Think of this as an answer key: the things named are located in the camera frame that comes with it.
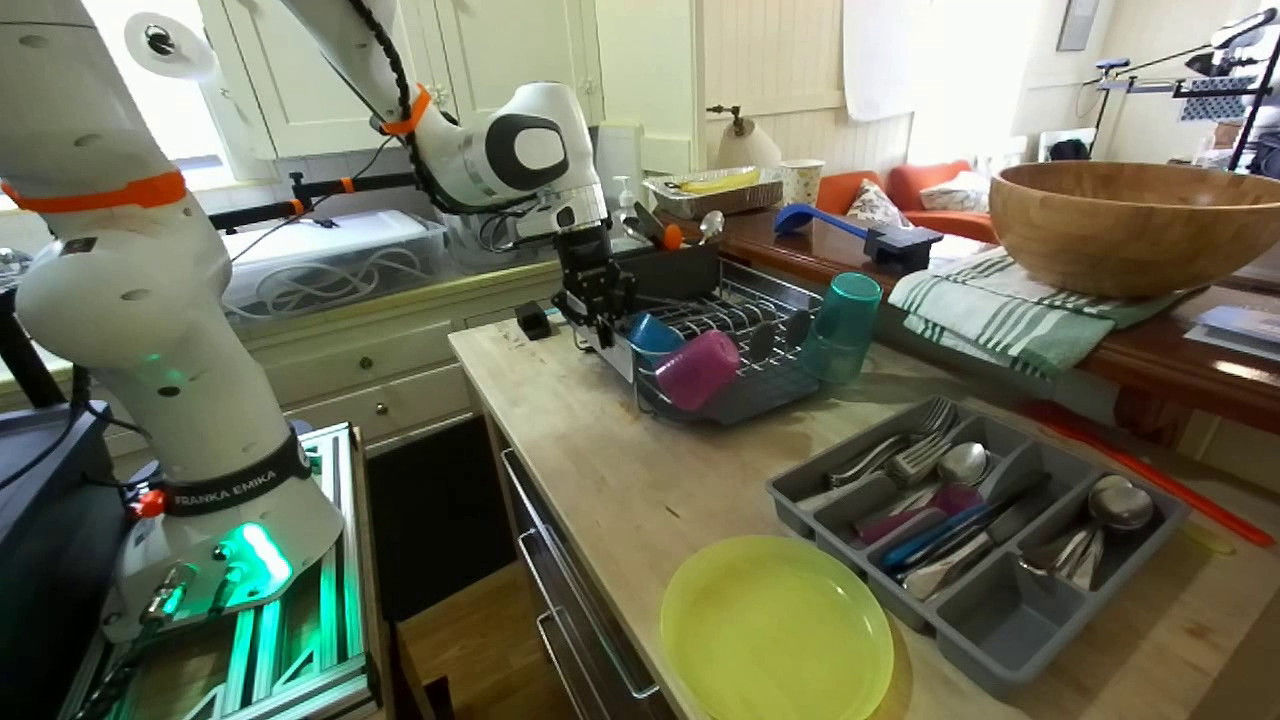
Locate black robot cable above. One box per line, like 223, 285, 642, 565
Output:
339, 0, 450, 184

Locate steel fork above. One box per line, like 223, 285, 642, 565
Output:
825, 399, 968, 494

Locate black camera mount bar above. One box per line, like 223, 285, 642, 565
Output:
194, 162, 433, 231

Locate dotted paper cup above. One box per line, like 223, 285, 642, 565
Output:
778, 156, 829, 207

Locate orange handled utensil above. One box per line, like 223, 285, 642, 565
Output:
652, 211, 694, 262

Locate hanging white cloth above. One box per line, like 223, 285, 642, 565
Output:
838, 0, 938, 128

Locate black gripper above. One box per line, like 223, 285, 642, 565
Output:
557, 225, 646, 352

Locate wooden bowl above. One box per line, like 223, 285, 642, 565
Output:
983, 162, 1280, 303

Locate red tape strip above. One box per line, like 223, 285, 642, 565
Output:
1020, 399, 1280, 554

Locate white drawer cabinet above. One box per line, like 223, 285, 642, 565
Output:
242, 253, 571, 462

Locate blue long-handled scoop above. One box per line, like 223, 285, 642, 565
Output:
769, 202, 889, 262

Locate yellow cloth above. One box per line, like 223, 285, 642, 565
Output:
659, 166, 769, 202

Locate teal plastic cup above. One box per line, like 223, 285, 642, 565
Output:
809, 270, 889, 394

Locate brown wooden counter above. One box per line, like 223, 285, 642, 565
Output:
714, 198, 1280, 444

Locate aluminium robot mounting stand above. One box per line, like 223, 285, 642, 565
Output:
57, 420, 390, 720

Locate grey cutlery tray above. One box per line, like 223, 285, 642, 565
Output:
762, 394, 1191, 699

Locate grey steel dish rack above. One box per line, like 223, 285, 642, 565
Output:
591, 245, 855, 434

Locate kitchen island drawer unit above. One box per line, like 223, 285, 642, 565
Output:
484, 415, 677, 720

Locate large aluminium foil tray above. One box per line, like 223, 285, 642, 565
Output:
638, 166, 789, 227

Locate pink handled utensil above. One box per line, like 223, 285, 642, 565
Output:
853, 482, 989, 547

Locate white dome lamp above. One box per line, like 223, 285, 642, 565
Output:
702, 99, 791, 177

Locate black holder block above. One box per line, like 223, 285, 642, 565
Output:
859, 221, 946, 276

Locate framed wall picture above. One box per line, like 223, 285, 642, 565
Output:
1053, 0, 1106, 62

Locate black plastic block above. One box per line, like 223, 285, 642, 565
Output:
512, 298, 569, 346

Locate blue handled utensil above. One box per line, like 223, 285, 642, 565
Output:
877, 494, 1016, 575

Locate patterned cushion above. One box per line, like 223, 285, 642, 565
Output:
844, 177, 911, 236

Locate pink plastic cup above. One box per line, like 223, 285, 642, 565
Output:
652, 323, 742, 415

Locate black camera rig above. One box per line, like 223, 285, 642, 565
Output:
1081, 6, 1280, 181

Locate large steel serving spoon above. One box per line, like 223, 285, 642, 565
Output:
1081, 468, 1165, 542

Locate white wall cabinets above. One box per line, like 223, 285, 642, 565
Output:
210, 0, 606, 167

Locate yellow-green plastic plate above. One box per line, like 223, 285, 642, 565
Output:
652, 531, 900, 720

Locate clear storage box with cables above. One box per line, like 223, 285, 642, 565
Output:
215, 203, 459, 323

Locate grey notebook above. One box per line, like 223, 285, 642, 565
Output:
1180, 300, 1280, 369

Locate white cushion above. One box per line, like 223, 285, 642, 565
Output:
917, 167, 1000, 221

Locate green striped dish towel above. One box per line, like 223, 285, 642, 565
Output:
882, 245, 1191, 387

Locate orange sofa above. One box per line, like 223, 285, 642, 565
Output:
811, 156, 1000, 248

